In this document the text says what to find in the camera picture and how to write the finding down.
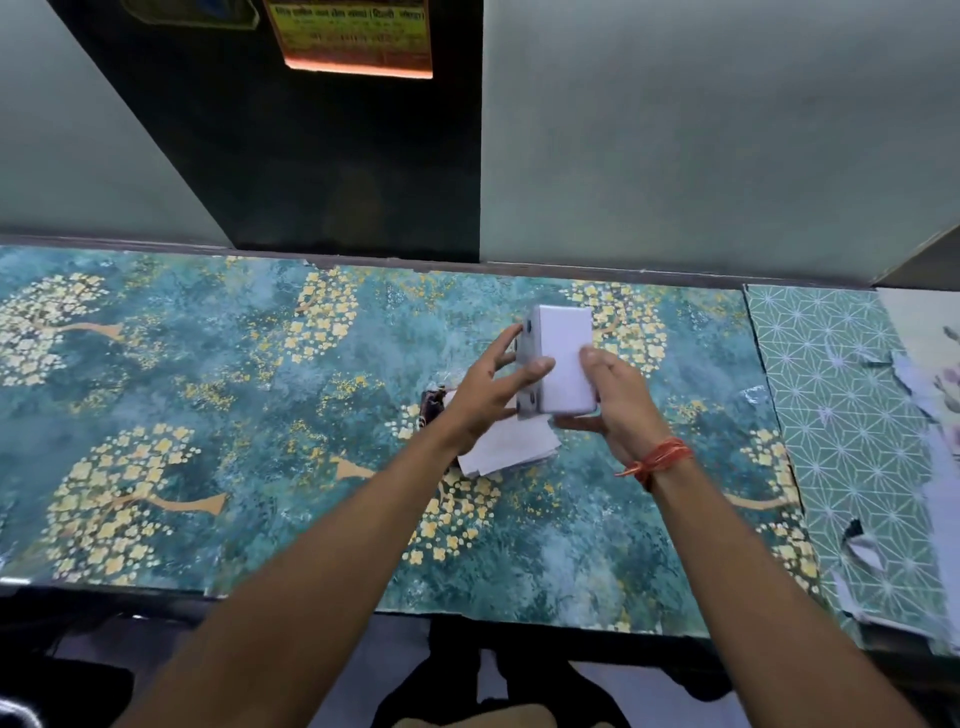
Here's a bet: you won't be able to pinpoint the dark framed wall item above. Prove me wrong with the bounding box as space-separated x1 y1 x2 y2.
120 0 261 32

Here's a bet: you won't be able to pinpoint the small dark brown object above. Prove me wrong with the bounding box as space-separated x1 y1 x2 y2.
418 385 450 430

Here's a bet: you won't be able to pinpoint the person's right hand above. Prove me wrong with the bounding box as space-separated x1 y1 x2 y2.
554 346 675 471

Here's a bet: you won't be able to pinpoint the red thread wristband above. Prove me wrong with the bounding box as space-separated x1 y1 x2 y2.
615 438 696 493

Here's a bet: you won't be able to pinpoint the teal floral table cover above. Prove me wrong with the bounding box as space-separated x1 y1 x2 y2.
0 246 826 639

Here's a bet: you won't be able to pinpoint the white paper sheet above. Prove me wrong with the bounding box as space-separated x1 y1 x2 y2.
446 390 562 480

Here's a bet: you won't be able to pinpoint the person's legs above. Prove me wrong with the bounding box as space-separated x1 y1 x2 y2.
371 615 732 728

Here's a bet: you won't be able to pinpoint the person's right forearm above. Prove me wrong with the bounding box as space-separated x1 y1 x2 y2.
633 450 931 728

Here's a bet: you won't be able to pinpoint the white rectangular box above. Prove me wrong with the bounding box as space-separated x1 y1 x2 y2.
515 304 600 420

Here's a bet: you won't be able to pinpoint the white floral sheet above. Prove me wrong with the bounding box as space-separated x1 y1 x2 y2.
876 288 960 654

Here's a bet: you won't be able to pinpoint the person's left hand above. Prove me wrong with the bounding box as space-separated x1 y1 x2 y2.
438 324 558 456

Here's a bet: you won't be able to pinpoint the person's left forearm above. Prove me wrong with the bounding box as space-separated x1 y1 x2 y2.
112 426 463 728

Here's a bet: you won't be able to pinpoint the yellow and orange poster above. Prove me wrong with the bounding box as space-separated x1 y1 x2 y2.
263 0 435 81

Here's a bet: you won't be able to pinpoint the green geometric patterned sheet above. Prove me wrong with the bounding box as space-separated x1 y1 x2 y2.
744 284 955 655

